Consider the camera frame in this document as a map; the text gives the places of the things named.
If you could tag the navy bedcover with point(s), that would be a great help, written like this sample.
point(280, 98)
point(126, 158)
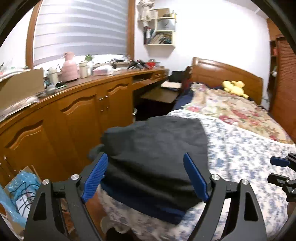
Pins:
point(182, 102)

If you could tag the wooden headboard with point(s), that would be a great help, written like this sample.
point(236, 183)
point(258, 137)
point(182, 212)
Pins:
point(219, 71)

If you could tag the white mug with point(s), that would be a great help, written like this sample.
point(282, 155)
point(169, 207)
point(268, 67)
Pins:
point(84, 70)

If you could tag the white notebook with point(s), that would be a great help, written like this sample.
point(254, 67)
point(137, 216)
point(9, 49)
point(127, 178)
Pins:
point(170, 85)

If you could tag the wooden window frame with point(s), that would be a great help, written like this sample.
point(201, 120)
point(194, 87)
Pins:
point(30, 41)

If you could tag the green potted plant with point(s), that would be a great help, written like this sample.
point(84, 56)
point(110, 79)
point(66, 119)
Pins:
point(89, 58)

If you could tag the black jacket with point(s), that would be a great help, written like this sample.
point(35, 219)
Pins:
point(150, 157)

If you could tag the red basket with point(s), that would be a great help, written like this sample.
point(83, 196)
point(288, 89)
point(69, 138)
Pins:
point(153, 64)

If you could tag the blue bubble wrap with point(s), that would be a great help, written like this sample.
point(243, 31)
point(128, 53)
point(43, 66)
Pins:
point(25, 183)

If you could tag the white hanging cloth bundle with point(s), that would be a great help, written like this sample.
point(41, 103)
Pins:
point(144, 11)

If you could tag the cardboard box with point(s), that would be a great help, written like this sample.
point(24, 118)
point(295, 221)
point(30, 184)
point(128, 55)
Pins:
point(7, 217)

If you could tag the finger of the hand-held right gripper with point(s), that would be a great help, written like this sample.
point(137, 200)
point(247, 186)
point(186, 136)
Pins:
point(278, 161)
point(276, 179)

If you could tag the wooden desk cabinet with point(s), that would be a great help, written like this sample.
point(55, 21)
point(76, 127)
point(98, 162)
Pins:
point(76, 115)

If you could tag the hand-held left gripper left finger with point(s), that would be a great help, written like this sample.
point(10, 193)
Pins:
point(94, 178)

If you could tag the yellow plush toy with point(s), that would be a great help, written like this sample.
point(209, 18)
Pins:
point(233, 88)

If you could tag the dark wooden chair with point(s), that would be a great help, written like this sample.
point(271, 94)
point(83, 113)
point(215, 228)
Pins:
point(187, 76)

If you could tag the blue floral bed sheet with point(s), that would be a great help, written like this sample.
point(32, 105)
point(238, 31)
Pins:
point(242, 162)

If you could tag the pink tissue box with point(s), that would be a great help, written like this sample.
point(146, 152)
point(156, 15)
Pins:
point(101, 71)

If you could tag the red floral blanket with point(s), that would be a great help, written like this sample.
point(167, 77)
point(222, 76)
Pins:
point(242, 115)

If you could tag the white paper bag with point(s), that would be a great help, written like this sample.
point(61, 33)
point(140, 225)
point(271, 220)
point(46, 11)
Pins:
point(166, 24)

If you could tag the folded navy garment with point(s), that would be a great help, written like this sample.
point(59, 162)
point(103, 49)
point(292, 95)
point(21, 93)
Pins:
point(161, 214)

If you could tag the wooden louvered wardrobe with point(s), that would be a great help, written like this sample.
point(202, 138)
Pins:
point(285, 92)

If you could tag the white wall shelf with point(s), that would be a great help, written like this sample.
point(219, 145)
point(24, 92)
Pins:
point(161, 45)

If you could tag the pink jug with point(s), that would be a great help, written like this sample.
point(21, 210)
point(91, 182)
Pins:
point(69, 71)

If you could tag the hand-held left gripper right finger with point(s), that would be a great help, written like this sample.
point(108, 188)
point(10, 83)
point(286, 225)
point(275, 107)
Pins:
point(196, 178)

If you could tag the grey window blind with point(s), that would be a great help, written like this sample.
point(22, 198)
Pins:
point(81, 34)

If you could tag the row of books and magazines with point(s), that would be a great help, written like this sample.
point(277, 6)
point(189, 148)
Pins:
point(159, 38)

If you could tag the small white bin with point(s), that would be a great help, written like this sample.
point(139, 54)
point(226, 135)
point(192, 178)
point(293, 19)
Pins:
point(134, 113)

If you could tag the brown cardboard sheet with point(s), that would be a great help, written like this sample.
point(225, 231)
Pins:
point(20, 88)

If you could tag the black gadget cluster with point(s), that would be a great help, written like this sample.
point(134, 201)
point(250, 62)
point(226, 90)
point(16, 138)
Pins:
point(137, 64)

